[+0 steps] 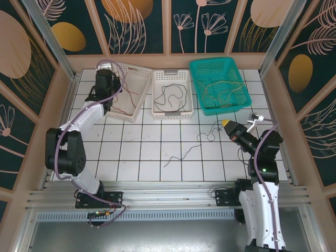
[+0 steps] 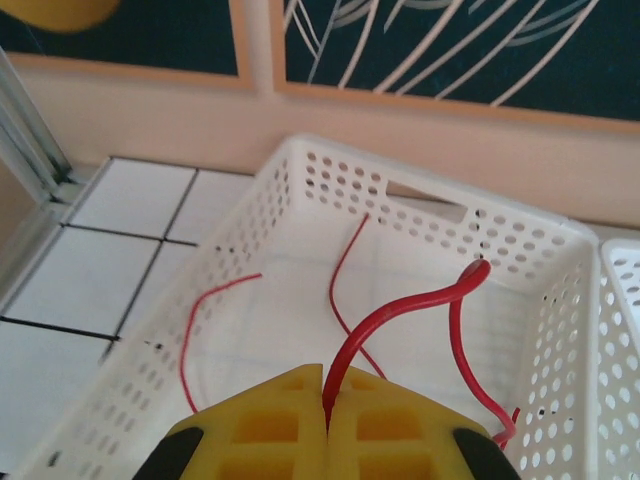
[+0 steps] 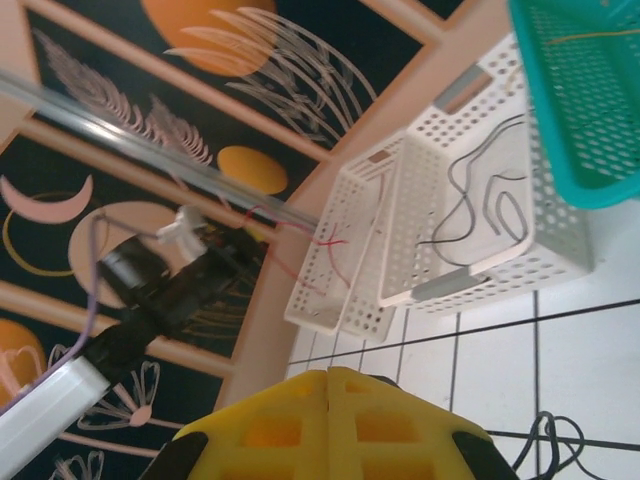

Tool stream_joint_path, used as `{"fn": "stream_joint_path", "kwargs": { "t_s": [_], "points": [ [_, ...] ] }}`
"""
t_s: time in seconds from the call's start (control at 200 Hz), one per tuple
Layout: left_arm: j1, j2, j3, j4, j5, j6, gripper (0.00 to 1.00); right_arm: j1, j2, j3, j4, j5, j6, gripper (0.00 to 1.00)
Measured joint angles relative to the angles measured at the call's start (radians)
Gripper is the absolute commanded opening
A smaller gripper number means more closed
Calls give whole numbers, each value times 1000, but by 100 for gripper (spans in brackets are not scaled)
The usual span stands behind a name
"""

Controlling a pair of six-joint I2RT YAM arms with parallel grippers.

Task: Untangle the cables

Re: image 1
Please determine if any cream perforated plastic basket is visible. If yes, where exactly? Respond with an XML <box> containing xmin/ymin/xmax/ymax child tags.
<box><xmin>103</xmin><ymin>61</ymin><xmax>154</xmax><ymax>124</ymax></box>

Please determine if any yellow wire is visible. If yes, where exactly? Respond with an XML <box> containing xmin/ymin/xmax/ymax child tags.
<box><xmin>220</xmin><ymin>83</ymin><xmax>245</xmax><ymax>108</ymax></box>

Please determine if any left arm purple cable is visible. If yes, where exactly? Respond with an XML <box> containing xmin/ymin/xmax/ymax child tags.
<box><xmin>54</xmin><ymin>59</ymin><xmax>127</xmax><ymax>228</ymax></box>

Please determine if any teal perforated plastic basket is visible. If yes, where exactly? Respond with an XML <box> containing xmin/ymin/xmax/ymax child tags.
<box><xmin>188</xmin><ymin>57</ymin><xmax>253</xmax><ymax>116</ymax></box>

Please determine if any aluminium frame rail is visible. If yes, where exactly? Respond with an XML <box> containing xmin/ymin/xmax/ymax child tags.
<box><xmin>26</xmin><ymin>181</ymin><xmax>312</xmax><ymax>211</ymax></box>

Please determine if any slotted metal cable duct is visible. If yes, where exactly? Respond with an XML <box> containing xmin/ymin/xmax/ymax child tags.
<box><xmin>36</xmin><ymin>211</ymin><xmax>237</xmax><ymax>222</ymax></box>

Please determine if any black wire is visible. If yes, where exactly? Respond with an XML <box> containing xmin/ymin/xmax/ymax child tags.
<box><xmin>154</xmin><ymin>82</ymin><xmax>187</xmax><ymax>113</ymax></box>
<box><xmin>163</xmin><ymin>120</ymin><xmax>224</xmax><ymax>169</ymax></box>
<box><xmin>167</xmin><ymin>90</ymin><xmax>186</xmax><ymax>109</ymax></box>

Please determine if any aluminium side rail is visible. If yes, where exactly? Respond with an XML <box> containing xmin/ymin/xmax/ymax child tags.
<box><xmin>40</xmin><ymin>73</ymin><xmax>79</xmax><ymax>190</ymax></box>
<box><xmin>259</xmin><ymin>73</ymin><xmax>297</xmax><ymax>187</ymax></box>

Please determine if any aluminium corner post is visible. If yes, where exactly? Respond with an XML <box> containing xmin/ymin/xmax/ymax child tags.
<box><xmin>22</xmin><ymin>0</ymin><xmax>78</xmax><ymax>81</ymax></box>
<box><xmin>258</xmin><ymin>0</ymin><xmax>307</xmax><ymax>77</ymax></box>

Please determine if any white basket with grey handles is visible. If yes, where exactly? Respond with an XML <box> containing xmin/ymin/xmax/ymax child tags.
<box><xmin>151</xmin><ymin>69</ymin><xmax>195</xmax><ymax>121</ymax></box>

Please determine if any yellow-green wire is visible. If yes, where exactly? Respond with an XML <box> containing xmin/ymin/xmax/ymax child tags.
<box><xmin>201</xmin><ymin>80</ymin><xmax>245</xmax><ymax>108</ymax></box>

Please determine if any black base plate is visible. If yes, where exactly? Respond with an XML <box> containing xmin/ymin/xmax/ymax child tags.
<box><xmin>214</xmin><ymin>188</ymin><xmax>237</xmax><ymax>208</ymax></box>
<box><xmin>75</xmin><ymin>191</ymin><xmax>124</xmax><ymax>209</ymax></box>

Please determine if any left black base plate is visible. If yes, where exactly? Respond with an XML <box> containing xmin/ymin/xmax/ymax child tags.
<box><xmin>75</xmin><ymin>191</ymin><xmax>124</xmax><ymax>209</ymax></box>

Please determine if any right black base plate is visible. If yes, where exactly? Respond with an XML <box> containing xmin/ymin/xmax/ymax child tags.
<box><xmin>214</xmin><ymin>188</ymin><xmax>237</xmax><ymax>208</ymax></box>

